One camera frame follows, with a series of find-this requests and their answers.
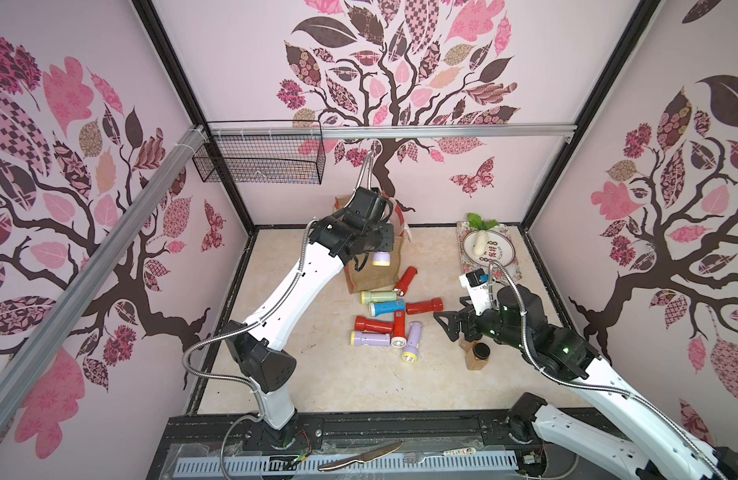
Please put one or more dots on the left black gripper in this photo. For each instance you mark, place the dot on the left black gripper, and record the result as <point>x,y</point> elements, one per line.
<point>384,242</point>

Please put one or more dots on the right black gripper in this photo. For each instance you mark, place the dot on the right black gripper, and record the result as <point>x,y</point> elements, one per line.
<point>469,324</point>

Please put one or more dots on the purple flashlight bottom diagonal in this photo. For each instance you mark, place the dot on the purple flashlight bottom diagonal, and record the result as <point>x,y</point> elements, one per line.
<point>381,259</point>

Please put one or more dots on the purple flashlight horizontal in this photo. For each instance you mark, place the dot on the purple flashlight horizontal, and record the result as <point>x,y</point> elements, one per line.
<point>360,338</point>

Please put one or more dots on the spice jar black lid lower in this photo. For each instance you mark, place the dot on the spice jar black lid lower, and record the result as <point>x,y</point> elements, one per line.
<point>477,356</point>

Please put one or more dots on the red flashlight white head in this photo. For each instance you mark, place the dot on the red flashlight white head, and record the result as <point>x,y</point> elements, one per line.
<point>398,335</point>

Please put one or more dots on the green flashlight near bag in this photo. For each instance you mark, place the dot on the green flashlight near bag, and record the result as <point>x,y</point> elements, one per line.
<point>367,297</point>

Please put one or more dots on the left flexible metal conduit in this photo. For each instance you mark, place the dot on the left flexible metal conduit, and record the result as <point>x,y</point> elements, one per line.
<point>255,336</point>

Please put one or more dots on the flexible metal conduit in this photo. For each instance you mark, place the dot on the flexible metal conduit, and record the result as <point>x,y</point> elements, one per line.
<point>555,360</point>
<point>255,336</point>

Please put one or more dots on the floral placemat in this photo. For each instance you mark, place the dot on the floral placemat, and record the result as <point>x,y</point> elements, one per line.
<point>463,228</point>

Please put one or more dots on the red flashlight centre horizontal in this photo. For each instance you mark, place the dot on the red flashlight centre horizontal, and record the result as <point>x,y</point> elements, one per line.
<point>364,324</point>

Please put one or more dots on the white radish toy green leaves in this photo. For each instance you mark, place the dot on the white radish toy green leaves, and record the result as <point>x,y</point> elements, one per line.
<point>481,227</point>

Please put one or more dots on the white patterned plate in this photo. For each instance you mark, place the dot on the white patterned plate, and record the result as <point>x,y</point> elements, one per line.
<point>500,249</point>

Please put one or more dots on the table knife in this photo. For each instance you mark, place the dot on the table knife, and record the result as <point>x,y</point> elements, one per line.
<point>362,458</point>

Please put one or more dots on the right flexible metal conduit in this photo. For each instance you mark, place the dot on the right flexible metal conduit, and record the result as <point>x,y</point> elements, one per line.
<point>555,360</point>

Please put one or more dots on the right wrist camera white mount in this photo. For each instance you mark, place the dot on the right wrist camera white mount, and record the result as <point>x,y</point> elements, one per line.
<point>477,284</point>

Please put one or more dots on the black wire wall basket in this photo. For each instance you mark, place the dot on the black wire wall basket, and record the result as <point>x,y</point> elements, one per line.
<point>257,151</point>

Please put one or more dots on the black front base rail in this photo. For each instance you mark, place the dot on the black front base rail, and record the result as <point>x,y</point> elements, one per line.
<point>489,427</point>

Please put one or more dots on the back aluminium frame bar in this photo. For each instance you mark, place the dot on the back aluminium frame bar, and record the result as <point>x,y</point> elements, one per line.
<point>392,132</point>

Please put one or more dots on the aluminium frame bar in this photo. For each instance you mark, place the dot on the aluminium frame bar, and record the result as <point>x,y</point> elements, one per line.
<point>392,132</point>
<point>31,361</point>

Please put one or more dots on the left aluminium frame bar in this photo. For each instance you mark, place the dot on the left aluminium frame bar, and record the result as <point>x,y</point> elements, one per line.
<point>31,361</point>

